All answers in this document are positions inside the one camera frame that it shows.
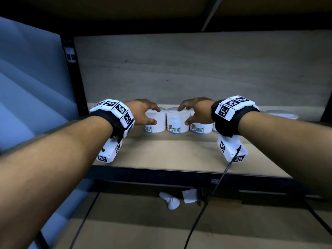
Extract person's right hand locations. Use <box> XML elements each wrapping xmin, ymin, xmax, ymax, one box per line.
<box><xmin>177</xmin><ymin>97</ymin><xmax>216</xmax><ymax>126</ymax></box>

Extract black wristband with marker tags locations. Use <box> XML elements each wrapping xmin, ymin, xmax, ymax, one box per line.
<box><xmin>211</xmin><ymin>95</ymin><xmax>260</xmax><ymax>138</ymax></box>
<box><xmin>89</xmin><ymin>99</ymin><xmax>135</xmax><ymax>139</ymax></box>

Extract black frame wooden shelf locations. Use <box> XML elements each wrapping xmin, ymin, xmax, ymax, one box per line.
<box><xmin>0</xmin><ymin>0</ymin><xmax>332</xmax><ymax>249</ymax></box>

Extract thin black cable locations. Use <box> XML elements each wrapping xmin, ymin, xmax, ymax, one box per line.
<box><xmin>68</xmin><ymin>192</ymin><xmax>100</xmax><ymax>249</ymax></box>
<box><xmin>183</xmin><ymin>145</ymin><xmax>242</xmax><ymax>249</ymax></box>

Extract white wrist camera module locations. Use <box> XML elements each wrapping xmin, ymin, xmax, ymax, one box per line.
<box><xmin>217</xmin><ymin>135</ymin><xmax>248</xmax><ymax>163</ymax></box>
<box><xmin>96</xmin><ymin>136</ymin><xmax>124</xmax><ymax>163</ymax></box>

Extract white paper piece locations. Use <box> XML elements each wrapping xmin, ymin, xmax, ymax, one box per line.
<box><xmin>181</xmin><ymin>188</ymin><xmax>198</xmax><ymax>204</ymax></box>

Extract person's right forearm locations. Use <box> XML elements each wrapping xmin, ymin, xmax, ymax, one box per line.
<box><xmin>238</xmin><ymin>111</ymin><xmax>332</xmax><ymax>203</ymax></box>

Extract person's left forearm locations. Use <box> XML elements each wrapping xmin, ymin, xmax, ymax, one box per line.
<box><xmin>0</xmin><ymin>116</ymin><xmax>113</xmax><ymax>249</ymax></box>

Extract person's left hand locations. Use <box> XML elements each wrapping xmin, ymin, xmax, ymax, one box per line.
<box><xmin>124</xmin><ymin>99</ymin><xmax>162</xmax><ymax>126</ymax></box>

